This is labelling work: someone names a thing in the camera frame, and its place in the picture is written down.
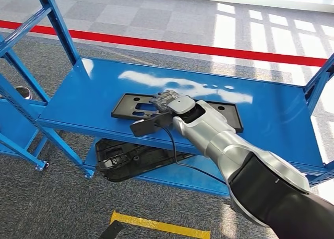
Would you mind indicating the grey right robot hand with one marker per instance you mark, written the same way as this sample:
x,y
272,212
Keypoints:
x,y
164,99

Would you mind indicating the black plastic frame part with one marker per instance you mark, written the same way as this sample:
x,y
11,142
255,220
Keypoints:
x,y
125,106

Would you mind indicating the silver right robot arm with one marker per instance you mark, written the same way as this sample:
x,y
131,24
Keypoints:
x,y
222,140

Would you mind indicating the blue metal shelf rack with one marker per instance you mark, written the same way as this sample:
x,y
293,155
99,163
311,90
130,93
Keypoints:
x,y
104,92
13,120

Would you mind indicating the large black moulded plastic part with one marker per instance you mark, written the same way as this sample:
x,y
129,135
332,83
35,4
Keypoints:
x,y
125,161

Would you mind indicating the yellow floor tape square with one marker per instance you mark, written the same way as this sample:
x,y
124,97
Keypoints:
x,y
161,226

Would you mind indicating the small rack caster wheel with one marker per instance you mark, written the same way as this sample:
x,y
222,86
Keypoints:
x,y
43,166

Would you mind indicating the silver round metal object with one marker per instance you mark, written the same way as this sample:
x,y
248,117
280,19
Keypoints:
x,y
24,92

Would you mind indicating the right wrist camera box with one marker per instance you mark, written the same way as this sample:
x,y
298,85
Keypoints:
x,y
145,125

